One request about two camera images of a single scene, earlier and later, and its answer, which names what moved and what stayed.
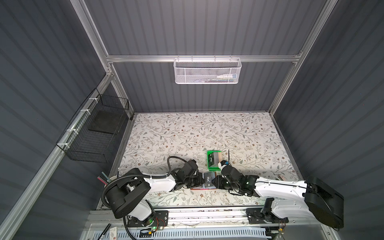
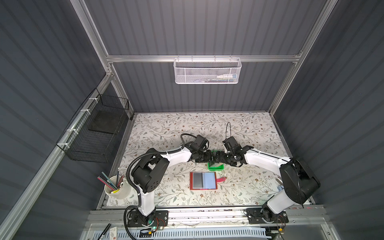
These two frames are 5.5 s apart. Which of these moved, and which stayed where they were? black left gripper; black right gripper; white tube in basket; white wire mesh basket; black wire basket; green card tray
Moved: black left gripper; black right gripper
Stayed: black wire basket; white wire mesh basket; green card tray; white tube in basket
